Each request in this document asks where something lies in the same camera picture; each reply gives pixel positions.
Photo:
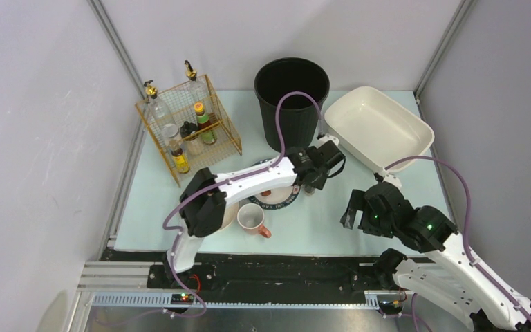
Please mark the silver lid spice jar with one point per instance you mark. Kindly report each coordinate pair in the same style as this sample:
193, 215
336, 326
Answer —
171, 136

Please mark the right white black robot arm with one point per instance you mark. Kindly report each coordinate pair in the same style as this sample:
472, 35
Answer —
478, 298

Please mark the yellow cap sauce bottle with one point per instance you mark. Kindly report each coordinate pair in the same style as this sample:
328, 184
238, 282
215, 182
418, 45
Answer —
204, 124

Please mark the cream round plate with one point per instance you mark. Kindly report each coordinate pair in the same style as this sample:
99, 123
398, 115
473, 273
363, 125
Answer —
229, 216

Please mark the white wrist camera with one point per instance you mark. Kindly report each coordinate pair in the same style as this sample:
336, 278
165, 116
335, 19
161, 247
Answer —
323, 138
386, 177

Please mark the brown cap small bottle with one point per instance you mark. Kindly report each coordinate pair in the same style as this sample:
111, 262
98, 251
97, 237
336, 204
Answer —
178, 157

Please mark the white rectangular basin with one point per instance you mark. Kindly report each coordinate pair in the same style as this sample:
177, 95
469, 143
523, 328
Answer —
378, 127

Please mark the black cap pepper jar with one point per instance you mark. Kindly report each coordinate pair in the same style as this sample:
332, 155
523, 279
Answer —
308, 190

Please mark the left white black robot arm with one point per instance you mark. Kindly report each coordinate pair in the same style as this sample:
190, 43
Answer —
203, 203

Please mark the glass oil bottle gold spout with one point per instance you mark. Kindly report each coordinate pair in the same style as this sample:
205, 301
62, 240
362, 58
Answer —
160, 112

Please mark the yellow wire mesh rack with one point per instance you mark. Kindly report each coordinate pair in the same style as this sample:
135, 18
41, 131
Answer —
228, 140

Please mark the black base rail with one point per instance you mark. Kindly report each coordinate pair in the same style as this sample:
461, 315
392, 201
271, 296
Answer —
272, 279

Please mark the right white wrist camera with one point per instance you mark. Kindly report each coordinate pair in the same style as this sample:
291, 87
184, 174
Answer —
386, 177

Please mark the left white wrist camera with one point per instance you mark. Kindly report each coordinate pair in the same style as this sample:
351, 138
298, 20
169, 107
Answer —
323, 138

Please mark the black lid spice jar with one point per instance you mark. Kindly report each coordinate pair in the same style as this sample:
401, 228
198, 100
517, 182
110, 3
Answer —
192, 142

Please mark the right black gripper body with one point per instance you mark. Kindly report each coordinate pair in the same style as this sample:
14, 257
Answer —
362, 212

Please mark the patterned rim white plate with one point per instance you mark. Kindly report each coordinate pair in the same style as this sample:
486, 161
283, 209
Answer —
280, 198

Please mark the black plastic trash bin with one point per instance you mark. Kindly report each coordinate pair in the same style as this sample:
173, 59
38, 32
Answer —
298, 117

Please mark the pink ceramic mug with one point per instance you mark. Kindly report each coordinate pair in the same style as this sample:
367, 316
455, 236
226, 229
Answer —
251, 217

